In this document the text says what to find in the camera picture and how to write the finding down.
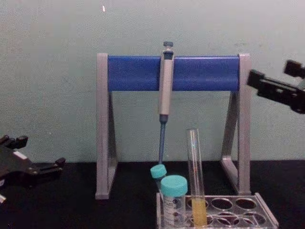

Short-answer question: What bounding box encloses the clear plastic tube rack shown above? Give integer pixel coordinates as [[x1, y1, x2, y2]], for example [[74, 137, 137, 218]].
[[155, 192, 280, 229]]

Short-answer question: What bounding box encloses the large tube with teal cap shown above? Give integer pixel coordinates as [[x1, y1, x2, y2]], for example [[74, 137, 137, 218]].
[[160, 175, 189, 228]]

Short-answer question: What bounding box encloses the black table cloth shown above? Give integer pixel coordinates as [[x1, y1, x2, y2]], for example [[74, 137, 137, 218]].
[[0, 159, 305, 229]]

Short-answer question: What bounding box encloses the grey pipette with blue tip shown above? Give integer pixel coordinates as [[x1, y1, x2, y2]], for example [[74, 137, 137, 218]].
[[157, 41, 175, 168]]

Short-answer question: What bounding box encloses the small tube with teal cap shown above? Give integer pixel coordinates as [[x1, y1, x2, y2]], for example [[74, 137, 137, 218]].
[[150, 164, 168, 192]]

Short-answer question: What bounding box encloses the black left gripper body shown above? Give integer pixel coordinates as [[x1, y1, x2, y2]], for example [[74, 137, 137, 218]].
[[0, 148, 41, 189]]

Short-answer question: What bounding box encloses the glass test tube yellow liquid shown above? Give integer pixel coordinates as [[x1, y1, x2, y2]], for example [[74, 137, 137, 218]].
[[185, 128, 209, 228]]

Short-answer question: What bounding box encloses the grey and blue pipette stand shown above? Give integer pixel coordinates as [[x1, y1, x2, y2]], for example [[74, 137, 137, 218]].
[[95, 52, 252, 200]]

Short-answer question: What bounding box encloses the pale wall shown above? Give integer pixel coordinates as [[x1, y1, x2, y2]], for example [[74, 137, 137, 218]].
[[0, 0, 305, 165]]

